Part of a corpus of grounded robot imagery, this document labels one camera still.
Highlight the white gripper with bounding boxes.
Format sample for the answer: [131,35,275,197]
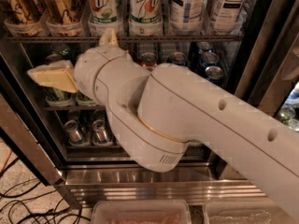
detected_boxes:
[27,28,132,101]

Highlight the orange lacroix can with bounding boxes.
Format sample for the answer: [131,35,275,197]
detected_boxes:
[44,0,85,25]
[0,0,46,25]

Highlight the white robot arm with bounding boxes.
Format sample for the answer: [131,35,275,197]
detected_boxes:
[28,29,299,220]

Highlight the second row left green can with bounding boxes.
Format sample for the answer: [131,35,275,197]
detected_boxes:
[45,53,64,64]

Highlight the front right green can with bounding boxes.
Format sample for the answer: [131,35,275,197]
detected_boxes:
[77,91,92,102]

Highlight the front left green can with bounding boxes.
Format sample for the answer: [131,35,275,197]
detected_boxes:
[44,88,71,102]

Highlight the left 7UP can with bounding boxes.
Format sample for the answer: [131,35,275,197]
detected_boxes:
[89,0,119,24]

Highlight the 7up can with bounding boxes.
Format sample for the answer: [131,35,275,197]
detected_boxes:
[130,0,160,24]
[89,0,119,24]

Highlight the second row right Coca-Cola can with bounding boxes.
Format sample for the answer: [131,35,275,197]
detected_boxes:
[139,52,158,71]

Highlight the middle silver blue can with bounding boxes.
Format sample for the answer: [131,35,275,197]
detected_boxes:
[92,119,109,144]

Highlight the silver blue can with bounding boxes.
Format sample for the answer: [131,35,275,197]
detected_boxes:
[64,120,84,143]
[92,119,109,144]

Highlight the left silver blue can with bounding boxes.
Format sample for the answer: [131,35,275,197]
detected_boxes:
[64,120,84,143]

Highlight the right 7UP can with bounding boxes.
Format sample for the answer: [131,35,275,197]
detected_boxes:
[130,0,160,24]

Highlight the steel fridge door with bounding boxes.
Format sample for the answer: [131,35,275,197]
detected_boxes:
[0,43,82,209]

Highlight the second row left Pepsi can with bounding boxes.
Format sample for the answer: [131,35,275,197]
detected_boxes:
[167,51,187,66]

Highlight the second row pepsi can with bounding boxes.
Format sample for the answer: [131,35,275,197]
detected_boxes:
[167,51,187,66]
[200,52,220,68]

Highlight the second row right Pepsi can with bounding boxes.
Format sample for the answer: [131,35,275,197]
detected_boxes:
[200,52,220,68]

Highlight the front right Pepsi can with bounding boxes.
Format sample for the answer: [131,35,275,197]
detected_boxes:
[205,65,224,85]

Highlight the left Teas Tea bottle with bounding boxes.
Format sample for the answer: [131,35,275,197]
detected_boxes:
[170,0,204,23]

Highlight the teas tea bottle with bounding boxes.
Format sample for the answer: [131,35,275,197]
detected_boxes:
[170,0,204,23]
[207,0,245,23]

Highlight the right Teas Tea bottle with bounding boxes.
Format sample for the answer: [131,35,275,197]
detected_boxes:
[207,0,245,23]

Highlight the left clear plastic bin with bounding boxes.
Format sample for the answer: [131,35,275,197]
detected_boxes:
[91,200,192,224]

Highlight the clear plastic bin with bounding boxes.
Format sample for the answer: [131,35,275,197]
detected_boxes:
[203,199,298,224]
[91,200,192,224]

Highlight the right clear plastic bin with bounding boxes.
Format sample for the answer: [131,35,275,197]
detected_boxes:
[203,199,298,224]

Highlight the middle wire shelf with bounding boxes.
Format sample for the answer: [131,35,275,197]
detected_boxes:
[44,105,105,111]

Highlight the wire shelf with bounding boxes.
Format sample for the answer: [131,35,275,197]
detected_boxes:
[4,35,243,43]
[44,105,105,111]

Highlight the top wire shelf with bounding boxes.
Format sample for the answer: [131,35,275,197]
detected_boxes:
[4,35,243,43]

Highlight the black floor cables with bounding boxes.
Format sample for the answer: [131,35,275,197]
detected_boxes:
[0,157,92,224]

